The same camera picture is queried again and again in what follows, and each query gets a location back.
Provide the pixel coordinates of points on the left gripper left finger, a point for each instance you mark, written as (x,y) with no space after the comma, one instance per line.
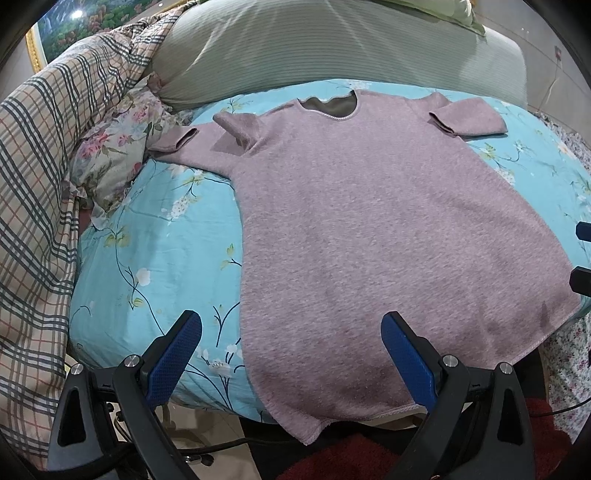
(143,382)

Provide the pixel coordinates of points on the mauve knit shirt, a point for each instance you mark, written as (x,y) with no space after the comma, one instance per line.
(368,204)

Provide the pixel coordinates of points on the plaid beige blanket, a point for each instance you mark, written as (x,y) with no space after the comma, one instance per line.
(42,123)

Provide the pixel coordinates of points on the light green pillow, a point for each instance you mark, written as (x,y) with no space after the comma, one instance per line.
(459,12)

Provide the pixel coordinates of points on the green striped pillow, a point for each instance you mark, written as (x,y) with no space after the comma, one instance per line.
(224,48)

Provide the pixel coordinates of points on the turquoise floral bed sheet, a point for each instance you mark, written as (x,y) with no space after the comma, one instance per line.
(175,243)

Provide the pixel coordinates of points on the framed landscape painting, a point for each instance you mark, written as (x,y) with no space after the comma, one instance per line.
(69,21)

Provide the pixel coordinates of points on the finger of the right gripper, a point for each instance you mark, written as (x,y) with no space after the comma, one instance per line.
(580,280)
(583,231)

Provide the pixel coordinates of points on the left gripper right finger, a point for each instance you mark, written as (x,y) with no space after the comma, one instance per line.
(438,383)

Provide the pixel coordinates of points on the floral pink pillow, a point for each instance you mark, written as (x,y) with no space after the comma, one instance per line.
(112,152)

